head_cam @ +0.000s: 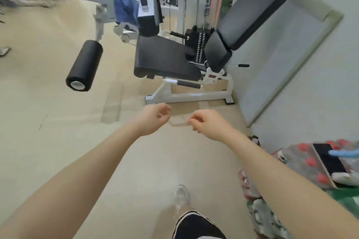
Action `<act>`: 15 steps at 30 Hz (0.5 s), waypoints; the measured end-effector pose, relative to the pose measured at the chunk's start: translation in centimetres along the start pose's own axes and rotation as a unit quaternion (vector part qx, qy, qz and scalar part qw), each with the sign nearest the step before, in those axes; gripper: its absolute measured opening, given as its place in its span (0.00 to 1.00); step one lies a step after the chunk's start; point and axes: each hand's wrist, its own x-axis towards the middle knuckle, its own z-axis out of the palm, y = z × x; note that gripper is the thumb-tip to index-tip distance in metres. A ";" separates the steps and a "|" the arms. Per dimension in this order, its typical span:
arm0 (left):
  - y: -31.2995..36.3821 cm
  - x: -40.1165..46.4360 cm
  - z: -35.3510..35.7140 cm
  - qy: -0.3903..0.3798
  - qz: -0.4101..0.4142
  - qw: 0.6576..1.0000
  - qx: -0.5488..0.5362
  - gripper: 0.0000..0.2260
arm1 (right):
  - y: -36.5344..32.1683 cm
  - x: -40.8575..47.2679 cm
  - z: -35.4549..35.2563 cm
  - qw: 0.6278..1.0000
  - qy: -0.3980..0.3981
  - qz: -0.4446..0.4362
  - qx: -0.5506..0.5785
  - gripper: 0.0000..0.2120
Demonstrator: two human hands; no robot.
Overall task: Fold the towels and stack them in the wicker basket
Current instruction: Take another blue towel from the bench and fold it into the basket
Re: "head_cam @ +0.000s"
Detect person's left hand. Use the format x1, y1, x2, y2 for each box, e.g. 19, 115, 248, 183
134, 103, 172, 137

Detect person's right hand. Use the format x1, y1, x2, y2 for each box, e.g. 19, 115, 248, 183
188, 109, 239, 143

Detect black backrest pad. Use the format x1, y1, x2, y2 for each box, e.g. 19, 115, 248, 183
217, 0, 297, 51

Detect stack of bottled water packs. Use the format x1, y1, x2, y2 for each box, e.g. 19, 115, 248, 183
238, 138, 359, 239

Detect person's left forearm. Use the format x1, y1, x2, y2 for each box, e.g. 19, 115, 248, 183
0, 122, 146, 239

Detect black phone pink case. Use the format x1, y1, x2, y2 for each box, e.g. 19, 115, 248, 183
313, 143, 349, 189

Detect person's right forearm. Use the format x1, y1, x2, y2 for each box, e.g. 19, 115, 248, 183
227, 129, 359, 239

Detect black seat pad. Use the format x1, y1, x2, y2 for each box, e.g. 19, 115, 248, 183
134, 34, 201, 82

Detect person's black striped trousers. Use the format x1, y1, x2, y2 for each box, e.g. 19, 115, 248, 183
171, 210, 227, 239

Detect black weight bench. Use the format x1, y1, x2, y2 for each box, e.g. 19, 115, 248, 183
65, 0, 298, 106

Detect blue lidded water jug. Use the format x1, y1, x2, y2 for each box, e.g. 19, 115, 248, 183
328, 148, 359, 159

